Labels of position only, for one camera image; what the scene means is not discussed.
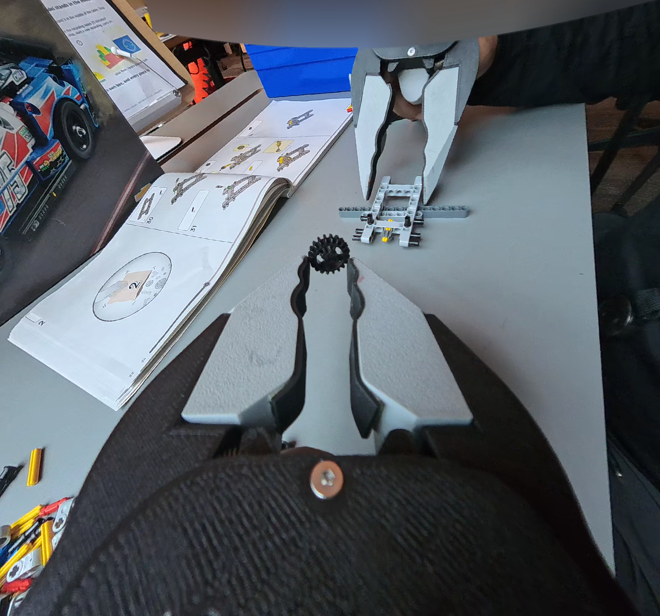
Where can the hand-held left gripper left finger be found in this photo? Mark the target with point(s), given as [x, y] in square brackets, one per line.
[247, 353]

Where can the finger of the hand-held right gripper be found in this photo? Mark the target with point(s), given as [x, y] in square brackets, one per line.
[371, 121]
[441, 121]

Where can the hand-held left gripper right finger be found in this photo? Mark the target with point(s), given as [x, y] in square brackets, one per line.
[402, 358]

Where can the grey lego frame assembly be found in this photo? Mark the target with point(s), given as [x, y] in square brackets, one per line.
[379, 198]

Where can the black lego gear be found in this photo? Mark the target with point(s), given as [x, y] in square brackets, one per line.
[322, 260]

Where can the person's right forearm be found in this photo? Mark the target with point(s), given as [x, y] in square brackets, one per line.
[567, 54]

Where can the long grey lego beam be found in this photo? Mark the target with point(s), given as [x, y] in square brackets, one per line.
[448, 209]

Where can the lego instruction booklet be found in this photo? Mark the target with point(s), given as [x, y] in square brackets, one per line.
[170, 244]

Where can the yellow lego axle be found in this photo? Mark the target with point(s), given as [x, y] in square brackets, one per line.
[35, 466]

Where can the lego box with car picture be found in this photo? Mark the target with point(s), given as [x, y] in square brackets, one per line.
[77, 172]

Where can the black lego piece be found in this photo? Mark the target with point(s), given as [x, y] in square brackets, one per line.
[8, 477]

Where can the pile of colourful lego pieces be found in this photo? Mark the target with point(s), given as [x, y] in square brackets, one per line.
[31, 533]

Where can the person's right hand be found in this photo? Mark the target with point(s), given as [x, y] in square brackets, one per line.
[487, 56]

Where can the blue plastic bin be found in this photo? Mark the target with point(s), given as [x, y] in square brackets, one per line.
[299, 72]

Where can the orange object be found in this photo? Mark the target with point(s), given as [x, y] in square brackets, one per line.
[195, 72]

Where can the white flat tray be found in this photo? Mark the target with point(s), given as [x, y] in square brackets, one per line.
[160, 148]

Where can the printed instruction sign sheet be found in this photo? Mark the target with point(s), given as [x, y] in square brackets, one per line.
[103, 23]

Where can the dark chair frame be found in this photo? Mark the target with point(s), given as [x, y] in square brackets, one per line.
[624, 162]

